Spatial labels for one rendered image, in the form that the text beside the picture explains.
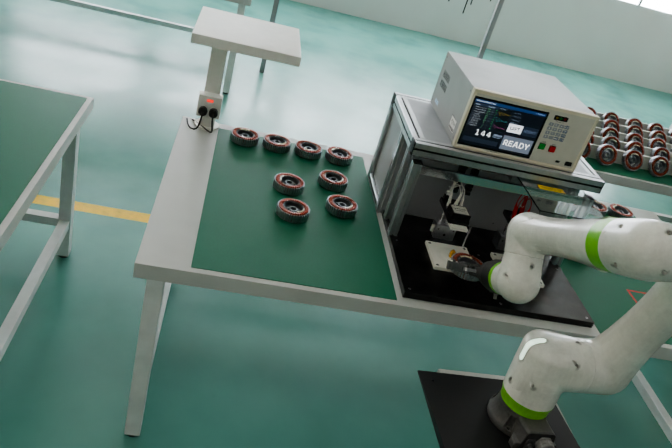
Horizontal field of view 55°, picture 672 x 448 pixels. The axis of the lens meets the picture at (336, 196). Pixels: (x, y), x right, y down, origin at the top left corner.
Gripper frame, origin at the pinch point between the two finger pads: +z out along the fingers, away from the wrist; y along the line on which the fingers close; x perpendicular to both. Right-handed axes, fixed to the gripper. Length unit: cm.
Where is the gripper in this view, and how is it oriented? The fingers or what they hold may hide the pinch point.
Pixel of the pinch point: (467, 267)
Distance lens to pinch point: 206.4
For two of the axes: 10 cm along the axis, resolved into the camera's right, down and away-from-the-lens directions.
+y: 9.7, 1.9, 1.8
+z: -1.8, 0.0, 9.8
